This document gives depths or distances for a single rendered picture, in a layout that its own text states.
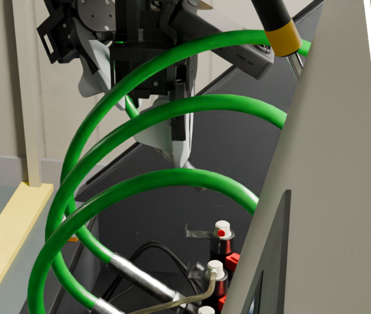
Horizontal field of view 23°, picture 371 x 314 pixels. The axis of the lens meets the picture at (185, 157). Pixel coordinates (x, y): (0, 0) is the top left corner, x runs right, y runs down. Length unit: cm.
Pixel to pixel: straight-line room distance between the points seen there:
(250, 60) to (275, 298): 57
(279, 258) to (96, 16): 78
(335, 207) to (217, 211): 108
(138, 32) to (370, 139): 66
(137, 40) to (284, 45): 37
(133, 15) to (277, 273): 57
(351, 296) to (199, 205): 114
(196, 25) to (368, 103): 62
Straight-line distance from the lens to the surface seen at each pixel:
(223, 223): 102
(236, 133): 131
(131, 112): 112
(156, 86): 93
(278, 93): 128
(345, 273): 26
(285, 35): 57
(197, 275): 97
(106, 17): 114
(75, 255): 129
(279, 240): 40
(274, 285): 38
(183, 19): 91
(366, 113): 30
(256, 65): 92
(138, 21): 92
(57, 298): 121
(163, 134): 96
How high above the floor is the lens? 166
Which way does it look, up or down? 28 degrees down
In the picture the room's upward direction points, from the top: straight up
